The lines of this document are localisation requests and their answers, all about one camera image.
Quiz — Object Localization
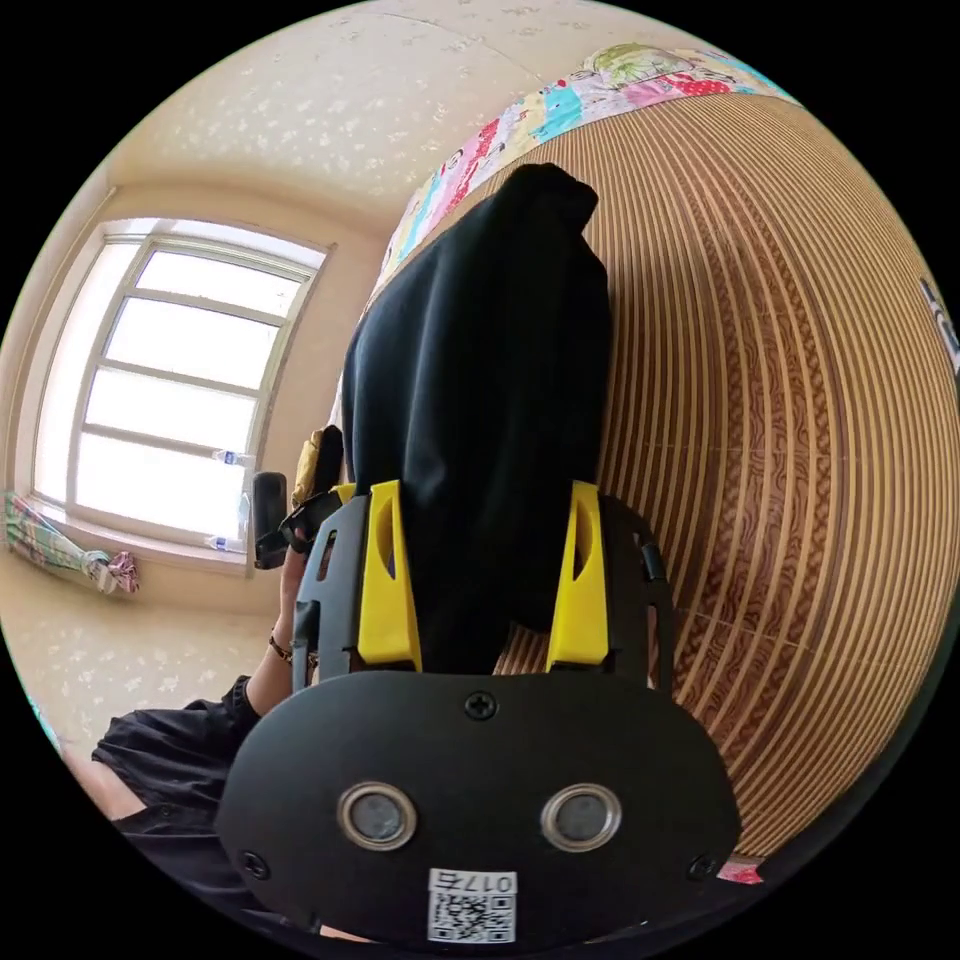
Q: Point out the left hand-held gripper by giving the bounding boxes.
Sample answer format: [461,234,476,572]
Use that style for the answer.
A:
[278,424,358,558]

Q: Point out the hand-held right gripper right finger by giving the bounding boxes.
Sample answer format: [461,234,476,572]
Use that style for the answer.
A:
[545,482,610,671]

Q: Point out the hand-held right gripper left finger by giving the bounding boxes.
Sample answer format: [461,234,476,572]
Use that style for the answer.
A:
[357,481,424,672]

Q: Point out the black long pants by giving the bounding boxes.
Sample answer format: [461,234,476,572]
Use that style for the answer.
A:
[340,161,613,678]

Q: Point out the person's left forearm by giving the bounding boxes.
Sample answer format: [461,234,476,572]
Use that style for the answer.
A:
[244,633,301,718]

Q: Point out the person's left hand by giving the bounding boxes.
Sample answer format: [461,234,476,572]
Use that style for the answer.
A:
[272,545,310,643]

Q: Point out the window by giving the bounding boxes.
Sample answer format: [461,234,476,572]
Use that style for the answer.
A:
[28,217,337,579]

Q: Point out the bed with woven mat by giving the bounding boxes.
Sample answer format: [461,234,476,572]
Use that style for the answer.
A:
[326,41,960,888]

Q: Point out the patterned curtain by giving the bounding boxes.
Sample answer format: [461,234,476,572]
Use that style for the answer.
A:
[0,489,142,598]

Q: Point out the person's body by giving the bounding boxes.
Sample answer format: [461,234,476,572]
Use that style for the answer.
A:
[89,674,316,939]

